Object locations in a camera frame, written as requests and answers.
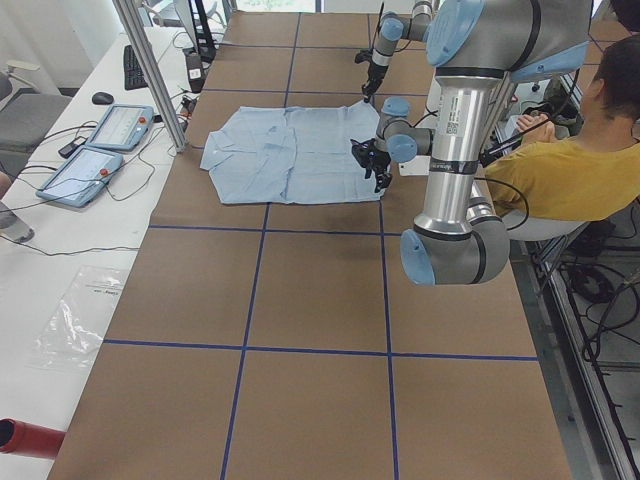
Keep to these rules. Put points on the lower blue teach pendant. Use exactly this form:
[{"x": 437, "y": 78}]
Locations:
[{"x": 82, "y": 177}]

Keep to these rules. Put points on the red cylinder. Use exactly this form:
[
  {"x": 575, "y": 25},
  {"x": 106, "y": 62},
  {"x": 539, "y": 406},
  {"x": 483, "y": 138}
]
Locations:
[{"x": 30, "y": 440}]

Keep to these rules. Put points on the upper blue teach pendant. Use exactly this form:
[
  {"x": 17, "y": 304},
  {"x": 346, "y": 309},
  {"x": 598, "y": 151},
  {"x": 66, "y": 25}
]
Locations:
[{"x": 122, "y": 127}]

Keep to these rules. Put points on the aluminium frame post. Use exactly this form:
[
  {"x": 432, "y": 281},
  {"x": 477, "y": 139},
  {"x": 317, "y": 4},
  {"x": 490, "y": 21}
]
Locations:
[{"x": 132, "y": 23}]

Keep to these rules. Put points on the black computer mouse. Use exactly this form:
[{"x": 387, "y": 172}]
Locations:
[{"x": 102, "y": 98}]

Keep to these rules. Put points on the person in yellow shirt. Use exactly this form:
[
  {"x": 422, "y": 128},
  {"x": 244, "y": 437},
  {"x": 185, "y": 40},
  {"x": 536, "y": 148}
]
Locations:
[{"x": 587, "y": 177}]

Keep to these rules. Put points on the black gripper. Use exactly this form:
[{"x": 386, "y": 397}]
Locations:
[
  {"x": 378, "y": 162},
  {"x": 373, "y": 76}
]

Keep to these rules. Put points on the blue teach pendant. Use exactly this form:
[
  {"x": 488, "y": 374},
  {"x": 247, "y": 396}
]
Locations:
[
  {"x": 122, "y": 127},
  {"x": 82, "y": 177}
]

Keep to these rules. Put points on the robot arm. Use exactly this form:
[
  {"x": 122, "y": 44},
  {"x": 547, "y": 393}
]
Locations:
[
  {"x": 475, "y": 49},
  {"x": 390, "y": 29}
]

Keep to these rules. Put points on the clear plastic bag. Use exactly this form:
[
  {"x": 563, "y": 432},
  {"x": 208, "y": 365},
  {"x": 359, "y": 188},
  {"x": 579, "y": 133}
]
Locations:
[{"x": 72, "y": 337}]

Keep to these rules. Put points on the black keyboard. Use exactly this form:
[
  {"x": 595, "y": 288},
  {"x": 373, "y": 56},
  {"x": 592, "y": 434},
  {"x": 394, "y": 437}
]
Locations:
[{"x": 133, "y": 74}]

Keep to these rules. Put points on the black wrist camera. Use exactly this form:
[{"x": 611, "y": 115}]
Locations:
[
  {"x": 363, "y": 152},
  {"x": 362, "y": 56}
]

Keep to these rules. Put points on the light blue striped shirt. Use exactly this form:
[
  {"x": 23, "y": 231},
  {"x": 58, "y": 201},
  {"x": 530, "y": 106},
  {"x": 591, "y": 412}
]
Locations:
[{"x": 292, "y": 155}]

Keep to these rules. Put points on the grey office chair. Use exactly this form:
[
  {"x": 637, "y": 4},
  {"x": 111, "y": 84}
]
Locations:
[{"x": 26, "y": 119}]

